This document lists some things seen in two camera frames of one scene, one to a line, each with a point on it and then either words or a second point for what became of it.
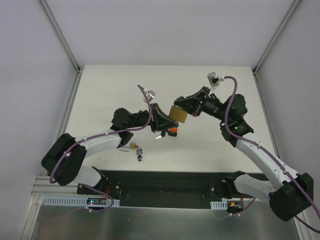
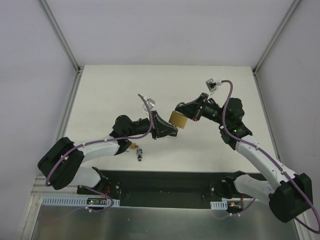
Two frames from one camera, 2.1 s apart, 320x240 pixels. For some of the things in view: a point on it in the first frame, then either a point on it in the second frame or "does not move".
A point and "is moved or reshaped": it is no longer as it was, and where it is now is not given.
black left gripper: [153, 118] to [155, 125]
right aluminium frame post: [291, 11] does not move
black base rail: [167, 188] does not move
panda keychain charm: [139, 152] does not move
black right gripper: [200, 101] to [200, 107]
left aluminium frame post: [43, 4] does not move
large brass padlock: [178, 114] is moved or reshaped
